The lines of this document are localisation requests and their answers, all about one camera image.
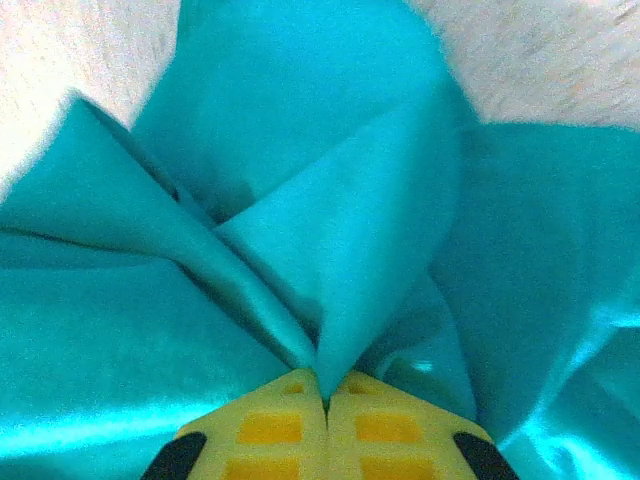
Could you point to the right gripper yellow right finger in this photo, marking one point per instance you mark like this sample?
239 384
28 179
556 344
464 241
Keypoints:
390 430

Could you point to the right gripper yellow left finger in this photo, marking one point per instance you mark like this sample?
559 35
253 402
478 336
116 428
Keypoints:
270 430

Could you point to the teal t-shirt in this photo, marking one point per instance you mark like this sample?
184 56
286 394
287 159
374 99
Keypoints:
320 200

